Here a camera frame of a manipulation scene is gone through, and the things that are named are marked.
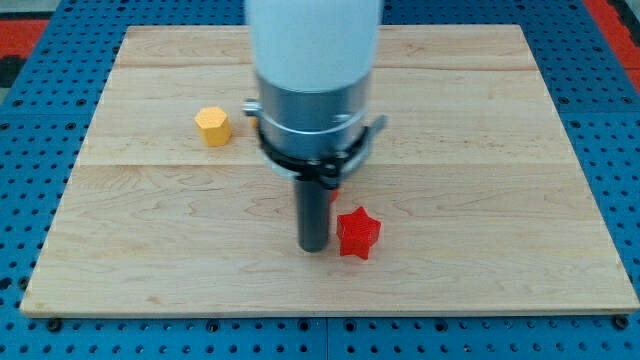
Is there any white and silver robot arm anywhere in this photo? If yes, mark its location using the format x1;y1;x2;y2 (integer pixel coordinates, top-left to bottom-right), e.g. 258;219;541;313
245;0;383;190

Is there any red star block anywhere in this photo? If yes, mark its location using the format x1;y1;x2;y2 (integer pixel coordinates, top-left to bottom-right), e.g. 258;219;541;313
336;206;382;260

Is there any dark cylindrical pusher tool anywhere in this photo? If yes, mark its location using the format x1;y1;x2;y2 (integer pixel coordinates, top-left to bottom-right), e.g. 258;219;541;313
294;181;331;253

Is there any yellow hexagon block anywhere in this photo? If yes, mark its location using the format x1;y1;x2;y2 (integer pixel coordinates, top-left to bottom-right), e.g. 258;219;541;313
194;107;232;147

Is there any light wooden board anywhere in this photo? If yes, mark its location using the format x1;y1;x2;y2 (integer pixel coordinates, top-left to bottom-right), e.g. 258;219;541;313
21;25;639;318

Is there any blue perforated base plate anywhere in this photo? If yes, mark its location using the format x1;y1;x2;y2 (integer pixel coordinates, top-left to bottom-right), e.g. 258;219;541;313
1;1;639;359

